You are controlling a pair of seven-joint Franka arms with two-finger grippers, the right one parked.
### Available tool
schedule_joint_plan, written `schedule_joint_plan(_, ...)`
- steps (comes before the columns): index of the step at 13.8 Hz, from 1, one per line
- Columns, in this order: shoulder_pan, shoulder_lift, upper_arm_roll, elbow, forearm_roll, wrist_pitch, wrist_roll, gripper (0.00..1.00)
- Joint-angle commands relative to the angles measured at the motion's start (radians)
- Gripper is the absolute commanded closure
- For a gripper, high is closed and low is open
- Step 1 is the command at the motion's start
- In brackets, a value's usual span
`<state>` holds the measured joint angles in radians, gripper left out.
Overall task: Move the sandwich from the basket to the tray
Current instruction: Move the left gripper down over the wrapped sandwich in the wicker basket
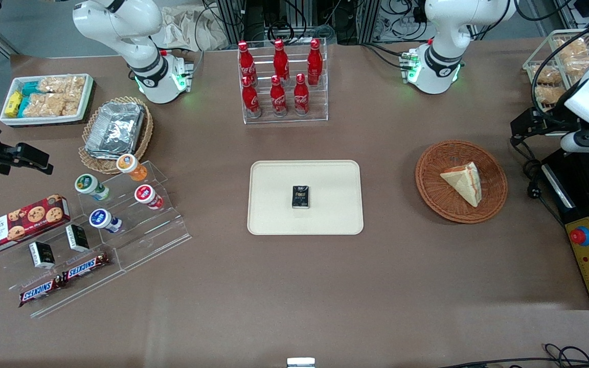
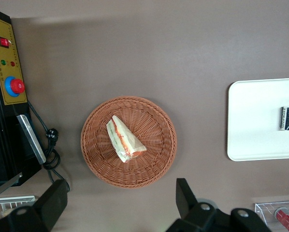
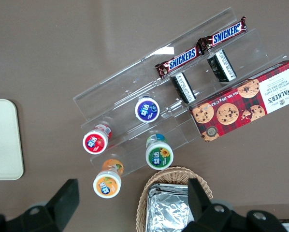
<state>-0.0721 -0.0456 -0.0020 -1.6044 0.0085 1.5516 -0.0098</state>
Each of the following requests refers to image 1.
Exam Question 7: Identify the black appliance housing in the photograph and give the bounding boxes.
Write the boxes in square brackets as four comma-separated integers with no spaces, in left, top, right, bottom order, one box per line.
[540,146,589,311]

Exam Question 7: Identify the white base connector box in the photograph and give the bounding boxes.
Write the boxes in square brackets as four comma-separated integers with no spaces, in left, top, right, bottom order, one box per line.
[399,48,422,84]
[173,55,194,94]

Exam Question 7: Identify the Snickers chocolate bar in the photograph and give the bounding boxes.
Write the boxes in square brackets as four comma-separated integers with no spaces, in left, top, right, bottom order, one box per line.
[18,278,66,308]
[61,252,110,282]

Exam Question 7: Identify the orange lid yogurt cup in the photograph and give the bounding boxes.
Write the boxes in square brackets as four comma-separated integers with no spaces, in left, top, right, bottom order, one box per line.
[116,153,148,182]

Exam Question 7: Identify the black power cable with plug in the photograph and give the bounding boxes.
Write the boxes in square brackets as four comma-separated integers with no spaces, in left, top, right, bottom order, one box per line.
[509,135,566,226]

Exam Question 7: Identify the red cola bottle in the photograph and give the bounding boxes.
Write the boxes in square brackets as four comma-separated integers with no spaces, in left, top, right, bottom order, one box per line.
[237,41,257,86]
[307,38,324,86]
[293,73,310,116]
[241,76,262,119]
[269,75,289,118]
[273,39,290,85]

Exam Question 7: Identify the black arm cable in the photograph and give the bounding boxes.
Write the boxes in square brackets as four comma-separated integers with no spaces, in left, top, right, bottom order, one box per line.
[531,22,589,121]

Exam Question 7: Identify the green lid yogurt cup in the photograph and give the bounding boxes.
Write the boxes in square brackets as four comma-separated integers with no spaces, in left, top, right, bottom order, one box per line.
[74,173,110,201]

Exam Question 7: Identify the white rectangular snack tray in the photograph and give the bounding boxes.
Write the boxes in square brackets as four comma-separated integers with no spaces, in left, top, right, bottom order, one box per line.
[0,73,95,127]

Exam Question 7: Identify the red lid yogurt cup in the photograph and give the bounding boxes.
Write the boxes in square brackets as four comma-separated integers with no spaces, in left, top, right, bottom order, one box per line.
[134,184,164,211]

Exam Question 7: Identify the white wire snack rack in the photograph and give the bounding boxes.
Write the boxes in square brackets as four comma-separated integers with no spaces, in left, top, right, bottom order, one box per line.
[523,28,589,111]

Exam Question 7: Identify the clear acrylic bottle rack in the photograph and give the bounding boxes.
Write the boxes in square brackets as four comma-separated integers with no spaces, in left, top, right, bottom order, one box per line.
[237,38,329,125]

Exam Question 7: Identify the black cable on floor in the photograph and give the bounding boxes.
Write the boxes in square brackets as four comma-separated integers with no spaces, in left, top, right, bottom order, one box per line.
[437,343,589,368]

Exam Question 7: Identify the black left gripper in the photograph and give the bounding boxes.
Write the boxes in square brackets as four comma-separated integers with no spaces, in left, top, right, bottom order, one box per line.
[510,108,584,139]

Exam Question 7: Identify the black equipment rack with cables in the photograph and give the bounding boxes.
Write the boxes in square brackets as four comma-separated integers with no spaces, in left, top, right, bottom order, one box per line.
[212,0,429,46]

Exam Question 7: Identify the brown wicker basket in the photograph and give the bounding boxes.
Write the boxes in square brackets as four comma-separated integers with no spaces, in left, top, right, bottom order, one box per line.
[415,140,509,224]

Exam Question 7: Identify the light woven wicker basket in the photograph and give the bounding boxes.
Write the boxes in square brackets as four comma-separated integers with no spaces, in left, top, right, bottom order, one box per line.
[78,96,154,175]

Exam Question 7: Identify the beige cloth bag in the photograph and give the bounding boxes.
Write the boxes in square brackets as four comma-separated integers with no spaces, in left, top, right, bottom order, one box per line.
[161,5,230,52]

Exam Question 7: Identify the bagged crispy snack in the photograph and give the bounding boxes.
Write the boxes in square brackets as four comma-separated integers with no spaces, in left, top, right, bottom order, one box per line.
[530,65,562,85]
[555,38,589,60]
[534,84,567,106]
[563,56,589,78]

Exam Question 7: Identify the blue lid yogurt cup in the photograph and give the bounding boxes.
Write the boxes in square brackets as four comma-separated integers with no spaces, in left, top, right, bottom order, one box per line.
[88,208,123,234]

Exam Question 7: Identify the small black carton box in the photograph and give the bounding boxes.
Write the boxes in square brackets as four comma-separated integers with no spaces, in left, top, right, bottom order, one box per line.
[65,223,90,253]
[28,241,56,270]
[291,185,311,211]

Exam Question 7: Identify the triangular sandwich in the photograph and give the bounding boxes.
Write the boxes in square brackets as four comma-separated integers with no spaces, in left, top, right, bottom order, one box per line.
[439,162,482,208]

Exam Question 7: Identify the clear acrylic step stand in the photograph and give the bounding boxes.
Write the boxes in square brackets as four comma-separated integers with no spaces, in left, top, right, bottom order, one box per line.
[0,160,193,319]

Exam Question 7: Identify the yellow snack packet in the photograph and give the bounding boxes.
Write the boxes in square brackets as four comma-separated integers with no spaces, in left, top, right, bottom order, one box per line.
[5,90,24,118]

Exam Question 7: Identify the cream plastic serving tray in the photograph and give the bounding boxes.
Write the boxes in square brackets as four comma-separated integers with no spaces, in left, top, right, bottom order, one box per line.
[247,160,365,236]

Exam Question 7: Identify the clear bag of rice crackers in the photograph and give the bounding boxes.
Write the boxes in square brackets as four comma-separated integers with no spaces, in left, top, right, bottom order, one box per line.
[25,93,81,118]
[38,76,70,95]
[65,75,87,104]

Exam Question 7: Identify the aluminium foil container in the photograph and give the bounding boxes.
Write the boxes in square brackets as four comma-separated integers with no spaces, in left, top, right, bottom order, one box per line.
[84,102,146,159]

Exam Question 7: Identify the red Walkers cookie box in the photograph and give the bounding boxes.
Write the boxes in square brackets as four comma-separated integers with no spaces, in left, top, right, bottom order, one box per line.
[0,194,72,258]

